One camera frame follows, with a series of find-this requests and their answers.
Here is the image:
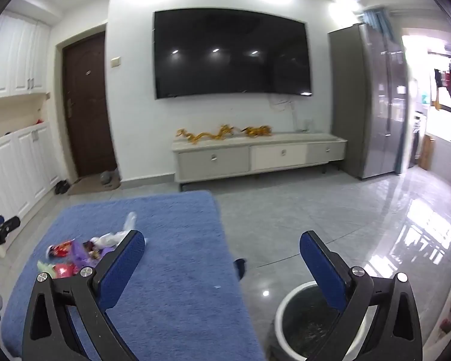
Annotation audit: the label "white trash bin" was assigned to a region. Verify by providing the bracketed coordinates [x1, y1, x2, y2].
[274, 280, 376, 361]

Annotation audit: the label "green snack wrapper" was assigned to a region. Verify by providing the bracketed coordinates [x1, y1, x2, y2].
[37, 260, 57, 279]

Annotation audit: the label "brown entrance door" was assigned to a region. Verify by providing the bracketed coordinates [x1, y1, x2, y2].
[62, 32, 118, 178]

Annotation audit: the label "brown doormat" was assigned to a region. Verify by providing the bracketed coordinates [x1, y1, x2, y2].
[68, 177, 121, 196]

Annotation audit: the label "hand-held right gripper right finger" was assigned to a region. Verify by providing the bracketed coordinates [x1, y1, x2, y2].
[300, 230, 425, 361]

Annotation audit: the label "red white snack wrapper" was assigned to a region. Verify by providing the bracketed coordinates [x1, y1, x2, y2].
[47, 240, 76, 262]

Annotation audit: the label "wooden board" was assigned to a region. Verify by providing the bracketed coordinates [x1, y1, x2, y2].
[417, 133, 435, 171]

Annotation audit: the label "white lower cabinets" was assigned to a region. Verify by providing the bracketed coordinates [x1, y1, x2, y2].
[0, 122, 63, 227]

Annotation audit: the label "blue fluffy blanket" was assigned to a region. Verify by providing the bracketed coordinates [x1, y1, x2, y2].
[0, 191, 265, 361]

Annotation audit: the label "purple snack wrapper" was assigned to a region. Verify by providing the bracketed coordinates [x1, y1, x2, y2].
[71, 241, 115, 268]

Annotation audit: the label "pink red snack wrapper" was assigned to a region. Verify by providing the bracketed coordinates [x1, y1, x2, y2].
[53, 263, 80, 279]

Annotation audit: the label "white upper wall cabinets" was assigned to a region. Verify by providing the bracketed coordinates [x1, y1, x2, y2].
[0, 11, 52, 100]

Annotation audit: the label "short golden dragon decoration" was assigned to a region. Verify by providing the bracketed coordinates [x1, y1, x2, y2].
[242, 125, 273, 138]

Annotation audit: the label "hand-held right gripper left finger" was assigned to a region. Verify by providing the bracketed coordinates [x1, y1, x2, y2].
[22, 229, 145, 361]

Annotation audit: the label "white grey television cabinet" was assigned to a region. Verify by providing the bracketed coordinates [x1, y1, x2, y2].
[172, 132, 348, 192]

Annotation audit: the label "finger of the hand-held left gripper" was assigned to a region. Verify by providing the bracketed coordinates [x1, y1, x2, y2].
[0, 215, 21, 235]

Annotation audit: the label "blue curtain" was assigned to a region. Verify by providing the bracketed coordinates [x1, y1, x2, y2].
[363, 8, 394, 43]

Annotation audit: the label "black wall television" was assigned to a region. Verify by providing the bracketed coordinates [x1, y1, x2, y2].
[153, 8, 312, 100]

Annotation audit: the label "grey refrigerator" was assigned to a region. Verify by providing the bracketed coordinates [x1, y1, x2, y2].
[328, 23, 410, 180]

